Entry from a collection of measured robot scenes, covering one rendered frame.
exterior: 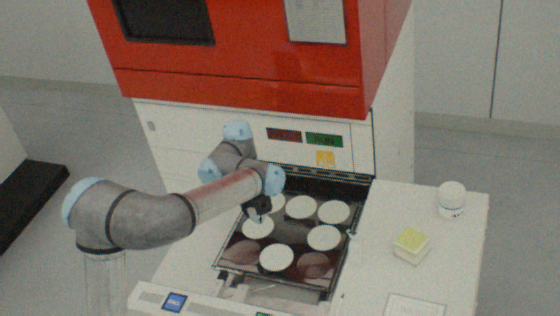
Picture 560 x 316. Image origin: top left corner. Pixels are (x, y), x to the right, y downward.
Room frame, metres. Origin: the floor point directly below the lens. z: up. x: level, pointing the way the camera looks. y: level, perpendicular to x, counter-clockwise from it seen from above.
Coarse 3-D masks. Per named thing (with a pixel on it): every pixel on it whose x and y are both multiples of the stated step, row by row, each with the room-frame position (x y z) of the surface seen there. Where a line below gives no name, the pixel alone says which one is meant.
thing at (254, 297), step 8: (232, 288) 1.09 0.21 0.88; (224, 296) 1.07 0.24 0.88; (256, 296) 1.05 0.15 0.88; (264, 296) 1.05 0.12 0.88; (272, 296) 1.04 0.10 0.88; (256, 304) 1.02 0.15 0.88; (264, 304) 1.02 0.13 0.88; (272, 304) 1.01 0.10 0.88; (280, 304) 1.01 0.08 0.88; (288, 304) 1.00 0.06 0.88; (296, 304) 1.00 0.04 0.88; (304, 304) 0.99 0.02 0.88; (288, 312) 0.98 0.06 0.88; (296, 312) 0.97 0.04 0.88; (304, 312) 0.97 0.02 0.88; (312, 312) 0.96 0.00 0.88
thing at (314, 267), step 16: (288, 192) 1.42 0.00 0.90; (352, 208) 1.30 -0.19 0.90; (240, 224) 1.32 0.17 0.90; (288, 224) 1.28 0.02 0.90; (304, 224) 1.27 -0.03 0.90; (320, 224) 1.26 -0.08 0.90; (336, 224) 1.25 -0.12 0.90; (240, 240) 1.25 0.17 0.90; (256, 240) 1.24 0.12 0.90; (272, 240) 1.23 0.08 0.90; (288, 240) 1.22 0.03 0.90; (304, 240) 1.21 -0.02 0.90; (224, 256) 1.20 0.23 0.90; (240, 256) 1.19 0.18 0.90; (256, 256) 1.18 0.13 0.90; (304, 256) 1.15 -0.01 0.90; (320, 256) 1.14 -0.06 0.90; (336, 256) 1.12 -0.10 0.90; (256, 272) 1.12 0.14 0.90; (272, 272) 1.11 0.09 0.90; (288, 272) 1.10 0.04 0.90; (304, 272) 1.09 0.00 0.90; (320, 272) 1.08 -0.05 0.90
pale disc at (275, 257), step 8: (272, 248) 1.20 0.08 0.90; (280, 248) 1.19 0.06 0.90; (288, 248) 1.19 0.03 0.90; (264, 256) 1.17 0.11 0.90; (272, 256) 1.17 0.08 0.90; (280, 256) 1.16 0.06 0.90; (288, 256) 1.16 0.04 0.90; (264, 264) 1.14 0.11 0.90; (272, 264) 1.14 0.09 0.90; (280, 264) 1.13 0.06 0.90; (288, 264) 1.13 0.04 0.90
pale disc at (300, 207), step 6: (294, 198) 1.39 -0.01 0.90; (300, 198) 1.39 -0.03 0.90; (306, 198) 1.38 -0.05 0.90; (312, 198) 1.38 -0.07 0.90; (288, 204) 1.37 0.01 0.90; (294, 204) 1.37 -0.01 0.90; (300, 204) 1.36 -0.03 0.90; (306, 204) 1.36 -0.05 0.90; (312, 204) 1.35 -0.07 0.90; (288, 210) 1.34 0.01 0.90; (294, 210) 1.34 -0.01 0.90; (300, 210) 1.33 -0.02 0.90; (306, 210) 1.33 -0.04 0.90; (312, 210) 1.32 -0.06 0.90; (294, 216) 1.31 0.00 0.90; (300, 216) 1.31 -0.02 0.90; (306, 216) 1.30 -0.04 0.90
